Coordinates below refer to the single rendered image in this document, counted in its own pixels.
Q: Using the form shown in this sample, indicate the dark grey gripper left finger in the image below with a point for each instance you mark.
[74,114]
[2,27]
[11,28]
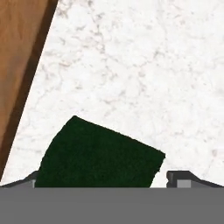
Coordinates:
[29,180]

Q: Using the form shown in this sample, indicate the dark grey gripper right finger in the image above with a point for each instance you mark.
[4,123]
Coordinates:
[182,179]

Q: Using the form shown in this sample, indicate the brown wooden cupboard front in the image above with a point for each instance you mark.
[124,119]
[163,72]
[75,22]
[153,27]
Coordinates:
[17,58]

